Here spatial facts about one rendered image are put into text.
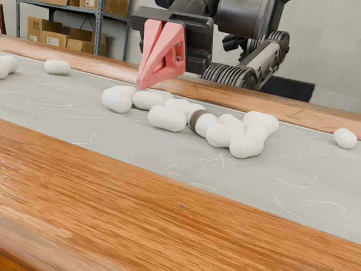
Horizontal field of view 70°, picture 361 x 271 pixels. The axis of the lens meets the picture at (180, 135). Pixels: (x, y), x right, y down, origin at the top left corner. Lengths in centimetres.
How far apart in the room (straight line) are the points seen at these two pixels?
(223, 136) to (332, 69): 214
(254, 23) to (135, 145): 25
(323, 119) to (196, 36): 21
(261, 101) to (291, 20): 196
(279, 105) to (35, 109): 32
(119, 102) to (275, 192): 16
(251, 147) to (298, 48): 214
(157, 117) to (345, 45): 216
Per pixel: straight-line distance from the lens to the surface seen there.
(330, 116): 42
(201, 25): 33
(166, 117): 23
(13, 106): 26
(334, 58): 233
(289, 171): 22
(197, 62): 34
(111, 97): 26
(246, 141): 20
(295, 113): 41
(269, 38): 92
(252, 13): 38
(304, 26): 234
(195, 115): 24
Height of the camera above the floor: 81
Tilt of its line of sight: 18 degrees down
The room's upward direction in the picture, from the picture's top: 11 degrees clockwise
